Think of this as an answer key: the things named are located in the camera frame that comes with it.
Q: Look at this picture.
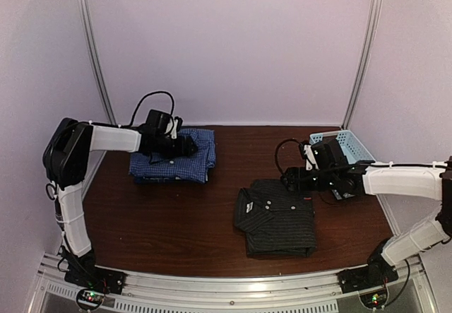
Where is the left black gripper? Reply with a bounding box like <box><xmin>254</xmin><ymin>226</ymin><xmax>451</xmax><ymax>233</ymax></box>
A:
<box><xmin>155</xmin><ymin>134</ymin><xmax>198</xmax><ymax>159</ymax></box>

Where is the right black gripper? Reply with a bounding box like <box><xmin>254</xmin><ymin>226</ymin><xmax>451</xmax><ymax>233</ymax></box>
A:
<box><xmin>280</xmin><ymin>167</ymin><xmax>336</xmax><ymax>192</ymax></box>

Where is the blue checked shirt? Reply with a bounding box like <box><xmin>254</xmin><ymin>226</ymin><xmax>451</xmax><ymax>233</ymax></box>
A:
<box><xmin>129</xmin><ymin>128</ymin><xmax>216</xmax><ymax>179</ymax></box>

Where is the black pinstriped long sleeve shirt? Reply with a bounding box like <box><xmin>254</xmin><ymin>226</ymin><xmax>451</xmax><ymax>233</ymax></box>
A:
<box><xmin>233</xmin><ymin>179</ymin><xmax>317</xmax><ymax>257</ymax></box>

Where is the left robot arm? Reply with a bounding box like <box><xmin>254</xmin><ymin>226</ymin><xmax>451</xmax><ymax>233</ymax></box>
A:
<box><xmin>42</xmin><ymin>110</ymin><xmax>198</xmax><ymax>288</ymax></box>

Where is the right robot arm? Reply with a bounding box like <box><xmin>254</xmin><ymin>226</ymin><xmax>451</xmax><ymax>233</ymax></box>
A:
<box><xmin>279</xmin><ymin>138</ymin><xmax>451</xmax><ymax>293</ymax></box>

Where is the light blue perforated plastic basket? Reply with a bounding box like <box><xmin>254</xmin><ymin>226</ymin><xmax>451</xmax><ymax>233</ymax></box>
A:
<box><xmin>309</xmin><ymin>130</ymin><xmax>374</xmax><ymax>164</ymax></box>

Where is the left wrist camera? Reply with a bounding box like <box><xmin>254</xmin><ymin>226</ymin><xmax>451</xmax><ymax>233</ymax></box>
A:
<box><xmin>167</xmin><ymin>117</ymin><xmax>183</xmax><ymax>139</ymax></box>

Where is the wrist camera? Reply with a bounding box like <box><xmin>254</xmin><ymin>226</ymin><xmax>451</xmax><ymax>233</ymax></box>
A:
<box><xmin>167</xmin><ymin>117</ymin><xmax>183</xmax><ymax>139</ymax></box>
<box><xmin>302</xmin><ymin>144</ymin><xmax>318</xmax><ymax>170</ymax></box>

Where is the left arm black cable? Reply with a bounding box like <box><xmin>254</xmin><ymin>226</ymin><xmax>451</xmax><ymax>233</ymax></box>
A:
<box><xmin>129</xmin><ymin>90</ymin><xmax>176</xmax><ymax>129</ymax></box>

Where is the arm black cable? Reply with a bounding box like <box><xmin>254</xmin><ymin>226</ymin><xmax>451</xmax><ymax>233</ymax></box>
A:
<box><xmin>129</xmin><ymin>90</ymin><xmax>176</xmax><ymax>129</ymax></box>
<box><xmin>274</xmin><ymin>138</ymin><xmax>307</xmax><ymax>176</ymax></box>

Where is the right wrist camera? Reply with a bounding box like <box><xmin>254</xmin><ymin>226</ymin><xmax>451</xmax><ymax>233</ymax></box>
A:
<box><xmin>302</xmin><ymin>144</ymin><xmax>318</xmax><ymax>170</ymax></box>

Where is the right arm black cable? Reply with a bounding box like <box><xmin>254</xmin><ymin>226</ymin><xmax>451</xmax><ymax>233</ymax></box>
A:
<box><xmin>274</xmin><ymin>138</ymin><xmax>307</xmax><ymax>176</ymax></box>

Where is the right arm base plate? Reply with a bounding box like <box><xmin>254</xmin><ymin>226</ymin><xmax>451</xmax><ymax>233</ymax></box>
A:
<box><xmin>337</xmin><ymin>266</ymin><xmax>398</xmax><ymax>310</ymax></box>

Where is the aluminium front rail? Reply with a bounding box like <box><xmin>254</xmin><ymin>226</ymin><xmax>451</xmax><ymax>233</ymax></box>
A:
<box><xmin>33</xmin><ymin>252</ymin><xmax>435</xmax><ymax>313</ymax></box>

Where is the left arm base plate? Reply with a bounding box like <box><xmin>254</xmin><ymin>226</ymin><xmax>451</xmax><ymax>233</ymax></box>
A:
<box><xmin>64</xmin><ymin>268</ymin><xmax>126</xmax><ymax>311</ymax></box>

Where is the left aluminium corner post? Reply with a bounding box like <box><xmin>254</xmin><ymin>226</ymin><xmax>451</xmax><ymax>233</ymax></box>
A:
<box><xmin>78</xmin><ymin>0</ymin><xmax>117</xmax><ymax>124</ymax></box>

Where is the aluminium corner post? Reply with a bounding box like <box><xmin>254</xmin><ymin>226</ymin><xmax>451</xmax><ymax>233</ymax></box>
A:
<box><xmin>78</xmin><ymin>0</ymin><xmax>117</xmax><ymax>124</ymax></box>
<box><xmin>341</xmin><ymin>0</ymin><xmax>383</xmax><ymax>129</ymax></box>

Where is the right aluminium corner post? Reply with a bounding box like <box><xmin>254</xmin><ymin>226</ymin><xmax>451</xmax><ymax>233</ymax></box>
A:
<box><xmin>341</xmin><ymin>0</ymin><xmax>383</xmax><ymax>129</ymax></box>

